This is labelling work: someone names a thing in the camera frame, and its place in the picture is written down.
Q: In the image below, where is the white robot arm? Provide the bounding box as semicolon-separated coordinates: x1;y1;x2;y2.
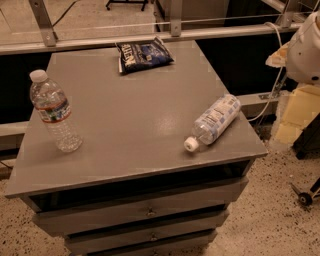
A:
265;11;320;85

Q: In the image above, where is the black wheeled cart base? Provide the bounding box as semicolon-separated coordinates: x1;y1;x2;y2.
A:
291;178;320;206

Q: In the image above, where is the middle drawer with knob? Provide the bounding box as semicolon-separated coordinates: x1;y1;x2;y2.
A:
66;208;229;254

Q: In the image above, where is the drawer with knob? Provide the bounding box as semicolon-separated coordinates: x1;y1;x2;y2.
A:
66;208;229;254
33;177;248;236
87;229;218;256

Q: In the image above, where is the top drawer with knob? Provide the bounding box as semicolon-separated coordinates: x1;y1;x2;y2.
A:
33;177;248;236

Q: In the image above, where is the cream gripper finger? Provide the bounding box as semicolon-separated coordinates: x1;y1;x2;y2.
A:
265;43;288;68

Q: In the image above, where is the metal railing frame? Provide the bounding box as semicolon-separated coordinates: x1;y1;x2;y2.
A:
0;0;320;56

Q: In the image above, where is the bottom drawer with knob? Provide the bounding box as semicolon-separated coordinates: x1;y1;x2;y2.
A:
87;229;218;256

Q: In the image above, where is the upright clear water bottle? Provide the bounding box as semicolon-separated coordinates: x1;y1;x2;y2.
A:
29;69;83;153

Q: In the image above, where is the yellow foam block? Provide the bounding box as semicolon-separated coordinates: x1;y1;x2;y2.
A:
275;84;320;145

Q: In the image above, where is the blue chip bag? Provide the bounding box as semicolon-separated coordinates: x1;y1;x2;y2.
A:
116;37;173;74

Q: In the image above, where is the lying blue-labelled water bottle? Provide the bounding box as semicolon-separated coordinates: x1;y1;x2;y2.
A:
184;94;241;152

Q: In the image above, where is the white cable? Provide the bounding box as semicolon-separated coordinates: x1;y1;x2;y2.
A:
247;21;287;123

